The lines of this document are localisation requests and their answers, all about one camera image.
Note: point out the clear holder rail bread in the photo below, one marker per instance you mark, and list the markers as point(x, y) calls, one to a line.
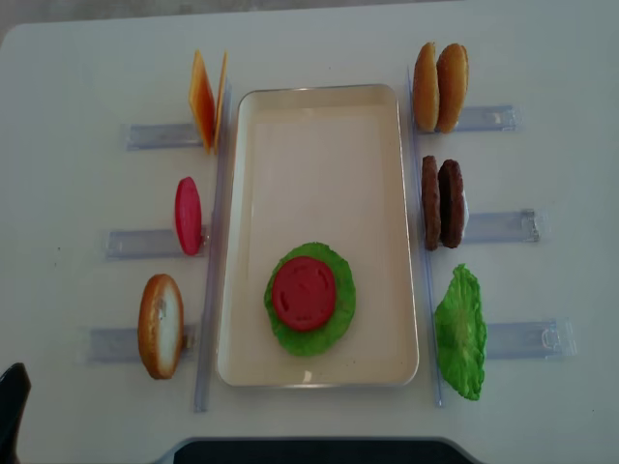
point(107, 346)

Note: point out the standing white bread slice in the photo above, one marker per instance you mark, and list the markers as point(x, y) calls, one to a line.
point(160, 326)

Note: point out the clear holder rail cheese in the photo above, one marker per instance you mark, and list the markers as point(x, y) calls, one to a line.
point(167, 136)

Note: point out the long clear left rail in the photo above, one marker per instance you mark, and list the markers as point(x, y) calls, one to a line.
point(216, 257)

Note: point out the cream rectangular metal tray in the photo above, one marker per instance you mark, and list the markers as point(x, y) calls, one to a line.
point(319, 165)

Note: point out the orange cheese slice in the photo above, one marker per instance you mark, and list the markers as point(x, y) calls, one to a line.
point(201, 101)
point(219, 107)

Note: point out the green lettuce leaf on tray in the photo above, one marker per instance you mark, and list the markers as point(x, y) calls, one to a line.
point(319, 341)

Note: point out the brown meat patty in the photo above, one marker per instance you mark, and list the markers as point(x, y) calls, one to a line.
point(431, 202)
point(452, 209)

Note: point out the standing green lettuce leaf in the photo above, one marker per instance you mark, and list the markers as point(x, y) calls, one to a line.
point(461, 335)

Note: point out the red tomato slice on tray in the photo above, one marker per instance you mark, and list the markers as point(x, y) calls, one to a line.
point(304, 294)

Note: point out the clear holder rail tomato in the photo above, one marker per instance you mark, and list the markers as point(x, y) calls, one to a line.
point(141, 244)

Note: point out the right orange cheese slice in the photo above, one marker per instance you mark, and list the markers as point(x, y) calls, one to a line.
point(219, 107)

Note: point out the right golden bun half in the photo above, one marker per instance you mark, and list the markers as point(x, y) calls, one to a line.
point(452, 72)

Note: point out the left golden bun half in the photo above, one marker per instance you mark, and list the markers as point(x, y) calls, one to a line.
point(425, 89)

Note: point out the clear holder rail lettuce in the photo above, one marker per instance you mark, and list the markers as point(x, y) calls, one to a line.
point(550, 339)

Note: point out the black object bottom left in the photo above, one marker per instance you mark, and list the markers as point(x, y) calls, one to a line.
point(15, 387)

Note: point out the golden bun half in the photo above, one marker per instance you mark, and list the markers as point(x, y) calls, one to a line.
point(452, 72)
point(425, 89)

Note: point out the left orange cheese slice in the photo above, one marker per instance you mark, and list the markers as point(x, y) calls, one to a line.
point(201, 101)

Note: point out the standing red tomato slice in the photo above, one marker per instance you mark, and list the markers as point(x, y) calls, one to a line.
point(188, 219)

